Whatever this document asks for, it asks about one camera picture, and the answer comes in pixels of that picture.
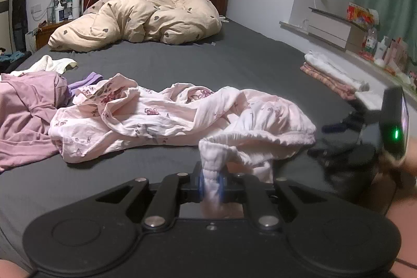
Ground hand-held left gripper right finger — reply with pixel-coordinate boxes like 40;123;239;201
219;172;329;231

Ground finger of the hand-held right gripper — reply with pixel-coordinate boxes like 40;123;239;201
321;117;363;136
307;143;354;168

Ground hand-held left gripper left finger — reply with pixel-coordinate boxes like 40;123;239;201
96;162;204;229

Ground pink floral pajamas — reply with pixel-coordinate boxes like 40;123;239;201
49;72;317;220

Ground person's right forearm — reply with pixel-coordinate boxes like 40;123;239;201
404;137;417;179

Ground dark clothes pile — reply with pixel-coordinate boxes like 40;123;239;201
0;49;32;71

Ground small folded white towel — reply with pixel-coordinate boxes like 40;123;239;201
353;90;385;111

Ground white windowsill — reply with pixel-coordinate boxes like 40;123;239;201
279;20;417;104

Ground folded pink plaid cloth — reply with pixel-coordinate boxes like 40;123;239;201
300;62;357;101

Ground folded white cloth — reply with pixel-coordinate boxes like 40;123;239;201
304;50;370;92

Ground white lotion bottle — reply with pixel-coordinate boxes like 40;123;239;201
374;36;391;61

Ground green label plastic bottle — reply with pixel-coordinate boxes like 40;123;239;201
360;29;378;61

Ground cardboard box on sill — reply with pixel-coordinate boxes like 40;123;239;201
308;7;366;52

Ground person's leg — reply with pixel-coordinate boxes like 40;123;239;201
355;167;417;278
0;259;30;278

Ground red colourful packet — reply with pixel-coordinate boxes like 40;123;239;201
347;2;376;28

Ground bed with grey sheet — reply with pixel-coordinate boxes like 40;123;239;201
0;16;387;272

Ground purple cloth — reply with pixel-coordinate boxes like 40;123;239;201
67;71;104;100

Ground beige patterned duvet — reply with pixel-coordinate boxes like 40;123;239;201
48;0;223;53

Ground mauve pink garment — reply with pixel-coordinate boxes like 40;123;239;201
0;71;70;172

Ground cream white cloth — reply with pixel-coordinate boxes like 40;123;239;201
11;55;78;76

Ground wooden nightstand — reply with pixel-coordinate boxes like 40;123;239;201
35;20;82;50

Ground black wire rack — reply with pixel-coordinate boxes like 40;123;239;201
55;0;83;23

